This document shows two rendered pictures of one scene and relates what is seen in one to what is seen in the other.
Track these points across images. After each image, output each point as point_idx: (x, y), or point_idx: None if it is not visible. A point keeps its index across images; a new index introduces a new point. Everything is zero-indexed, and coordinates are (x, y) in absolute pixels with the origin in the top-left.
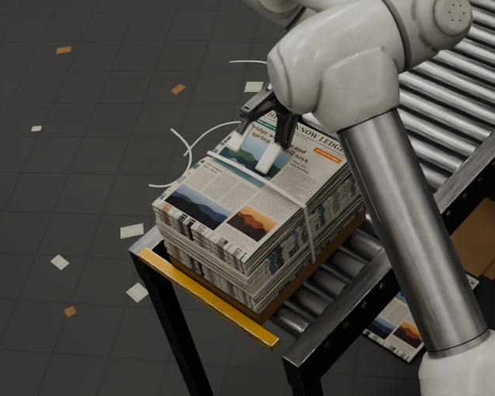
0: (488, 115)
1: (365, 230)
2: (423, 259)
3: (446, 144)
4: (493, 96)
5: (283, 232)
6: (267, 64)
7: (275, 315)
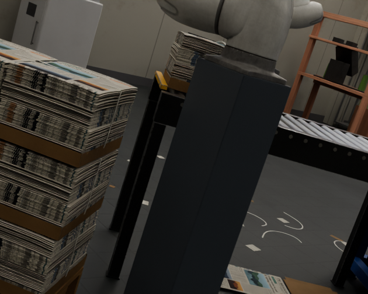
0: (353, 146)
1: None
2: None
3: (321, 137)
4: (365, 149)
5: (210, 48)
6: None
7: (176, 93)
